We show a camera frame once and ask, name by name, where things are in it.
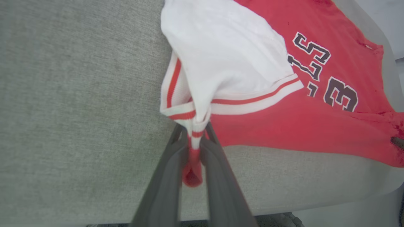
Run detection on red and white jersey garment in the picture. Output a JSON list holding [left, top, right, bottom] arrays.
[[159, 0, 404, 188]]

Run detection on grey fabric sofa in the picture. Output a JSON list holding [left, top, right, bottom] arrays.
[[0, 0, 404, 226]]

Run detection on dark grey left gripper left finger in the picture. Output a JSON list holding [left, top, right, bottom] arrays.
[[129, 124, 189, 227]]

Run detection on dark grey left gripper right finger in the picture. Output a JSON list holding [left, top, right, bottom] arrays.
[[200, 123, 258, 227]]

